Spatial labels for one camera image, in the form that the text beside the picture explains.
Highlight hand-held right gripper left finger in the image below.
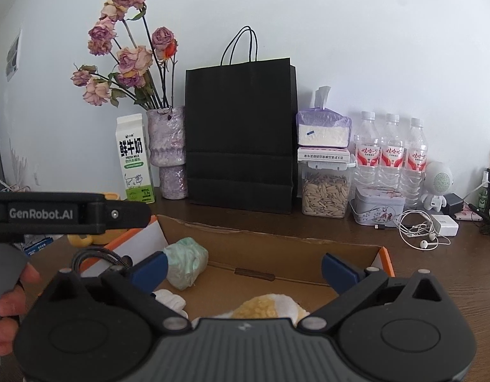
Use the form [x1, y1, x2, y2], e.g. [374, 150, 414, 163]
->
[41, 251, 192, 333]

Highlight wall paper notice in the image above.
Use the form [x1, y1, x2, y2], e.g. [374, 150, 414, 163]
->
[5, 29, 23, 83]

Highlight dried pink rose bouquet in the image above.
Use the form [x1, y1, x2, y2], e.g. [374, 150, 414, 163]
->
[71, 0, 178, 111]

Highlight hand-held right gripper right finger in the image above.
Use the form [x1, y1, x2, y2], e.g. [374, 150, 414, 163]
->
[297, 252, 448, 333]

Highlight yellow white plush toy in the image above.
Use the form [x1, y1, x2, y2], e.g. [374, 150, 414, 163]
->
[213, 294, 311, 321]

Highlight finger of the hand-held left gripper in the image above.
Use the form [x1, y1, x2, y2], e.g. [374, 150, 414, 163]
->
[88, 199, 152, 235]

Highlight cream cloth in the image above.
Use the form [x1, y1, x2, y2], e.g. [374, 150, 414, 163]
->
[151, 288, 189, 319]

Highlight printed tin box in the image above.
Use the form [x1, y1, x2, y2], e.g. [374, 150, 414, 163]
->
[350, 185, 405, 227]

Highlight small green bottle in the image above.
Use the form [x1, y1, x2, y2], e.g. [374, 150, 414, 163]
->
[479, 170, 490, 212]

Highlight blue white packet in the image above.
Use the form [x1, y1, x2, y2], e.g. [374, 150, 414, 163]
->
[23, 237, 55, 257]

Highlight purple tissue pack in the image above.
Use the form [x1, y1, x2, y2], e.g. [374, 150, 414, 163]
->
[296, 86, 352, 149]

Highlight clear seed container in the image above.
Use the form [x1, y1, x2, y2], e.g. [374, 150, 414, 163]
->
[297, 147, 356, 219]

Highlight red cardboard box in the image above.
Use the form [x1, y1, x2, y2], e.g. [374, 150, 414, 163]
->
[38, 215, 395, 323]

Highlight black paper bag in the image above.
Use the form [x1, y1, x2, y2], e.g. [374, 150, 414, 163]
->
[185, 26, 298, 216]

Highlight yellow mug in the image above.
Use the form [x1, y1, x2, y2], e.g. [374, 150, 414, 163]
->
[67, 193, 122, 246]

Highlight clear water bottle red label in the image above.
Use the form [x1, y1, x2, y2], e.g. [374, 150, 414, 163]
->
[354, 111, 383, 192]
[404, 117, 429, 203]
[380, 113, 407, 192]

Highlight black power adapter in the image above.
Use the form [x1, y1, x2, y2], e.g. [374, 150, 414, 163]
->
[444, 193, 464, 216]

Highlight black cable bundle pink tie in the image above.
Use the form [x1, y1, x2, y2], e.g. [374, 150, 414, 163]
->
[72, 247, 134, 280]

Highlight person's left hand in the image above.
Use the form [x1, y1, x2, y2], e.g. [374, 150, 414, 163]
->
[0, 265, 41, 357]

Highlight white green milk carton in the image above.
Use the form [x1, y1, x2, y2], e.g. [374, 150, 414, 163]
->
[117, 113, 155, 203]

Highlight white earphones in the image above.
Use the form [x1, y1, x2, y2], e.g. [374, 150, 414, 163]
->
[396, 210, 449, 252]

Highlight iridescent plastic bag ball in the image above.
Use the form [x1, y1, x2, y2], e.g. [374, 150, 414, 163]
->
[162, 237, 209, 291]

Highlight white robot speaker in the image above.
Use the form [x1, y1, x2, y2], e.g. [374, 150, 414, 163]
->
[421, 161, 454, 211]

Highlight purple mottled vase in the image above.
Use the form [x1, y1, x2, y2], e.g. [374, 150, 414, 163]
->
[146, 105, 188, 200]

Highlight white charger block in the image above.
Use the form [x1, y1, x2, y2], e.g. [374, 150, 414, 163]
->
[431, 215, 459, 237]

